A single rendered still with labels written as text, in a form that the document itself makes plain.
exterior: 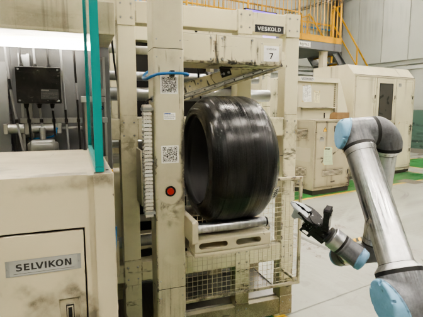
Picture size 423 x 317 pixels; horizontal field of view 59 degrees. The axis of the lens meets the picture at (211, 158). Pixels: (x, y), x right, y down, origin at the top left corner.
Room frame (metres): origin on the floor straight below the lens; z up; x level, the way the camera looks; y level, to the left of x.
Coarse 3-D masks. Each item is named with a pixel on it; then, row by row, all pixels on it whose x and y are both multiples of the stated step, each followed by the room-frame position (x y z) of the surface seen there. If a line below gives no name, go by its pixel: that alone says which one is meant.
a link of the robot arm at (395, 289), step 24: (360, 120) 1.40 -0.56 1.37; (336, 144) 1.44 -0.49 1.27; (360, 144) 1.34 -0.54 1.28; (360, 168) 1.30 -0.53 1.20; (360, 192) 1.28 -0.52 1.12; (384, 192) 1.24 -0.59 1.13; (384, 216) 1.19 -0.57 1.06; (384, 240) 1.16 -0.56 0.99; (384, 264) 1.13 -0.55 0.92; (408, 264) 1.09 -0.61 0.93; (384, 288) 1.06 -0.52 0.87; (408, 288) 1.05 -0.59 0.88; (384, 312) 1.07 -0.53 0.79; (408, 312) 1.01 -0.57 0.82
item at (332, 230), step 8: (312, 216) 1.49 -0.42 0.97; (320, 216) 1.51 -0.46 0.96; (304, 224) 1.51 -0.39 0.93; (312, 224) 1.48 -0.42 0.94; (320, 224) 1.48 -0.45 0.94; (312, 232) 1.49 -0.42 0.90; (320, 232) 1.49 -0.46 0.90; (328, 232) 1.49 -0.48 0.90; (320, 240) 1.50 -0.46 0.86; (328, 240) 1.46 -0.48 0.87
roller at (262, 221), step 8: (264, 216) 1.65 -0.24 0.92; (200, 224) 1.54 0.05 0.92; (208, 224) 1.54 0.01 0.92; (216, 224) 1.55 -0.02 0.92; (224, 224) 1.56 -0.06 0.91; (232, 224) 1.57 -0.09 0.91; (240, 224) 1.58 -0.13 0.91; (248, 224) 1.60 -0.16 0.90; (256, 224) 1.61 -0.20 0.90; (264, 224) 1.63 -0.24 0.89; (200, 232) 1.52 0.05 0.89; (208, 232) 1.54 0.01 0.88
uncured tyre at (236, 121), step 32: (224, 96) 1.68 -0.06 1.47; (192, 128) 1.92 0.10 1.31; (224, 128) 1.47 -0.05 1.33; (256, 128) 1.51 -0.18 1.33; (192, 160) 1.96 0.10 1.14; (224, 160) 1.44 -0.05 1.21; (256, 160) 1.47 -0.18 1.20; (192, 192) 1.78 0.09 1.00; (224, 192) 1.45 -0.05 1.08; (256, 192) 1.49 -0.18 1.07
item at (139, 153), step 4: (136, 148) 2.03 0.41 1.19; (140, 148) 2.04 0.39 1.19; (136, 152) 2.04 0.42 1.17; (140, 152) 1.90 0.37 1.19; (140, 156) 1.90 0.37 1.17; (140, 160) 1.90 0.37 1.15; (140, 164) 1.90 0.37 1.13; (140, 168) 1.90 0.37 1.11; (140, 172) 1.91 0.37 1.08; (140, 176) 1.91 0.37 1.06; (140, 180) 1.91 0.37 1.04; (140, 184) 1.92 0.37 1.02; (140, 188) 1.92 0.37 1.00; (140, 192) 1.92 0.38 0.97; (140, 196) 1.93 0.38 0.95; (140, 200) 1.93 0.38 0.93; (140, 204) 1.94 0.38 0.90
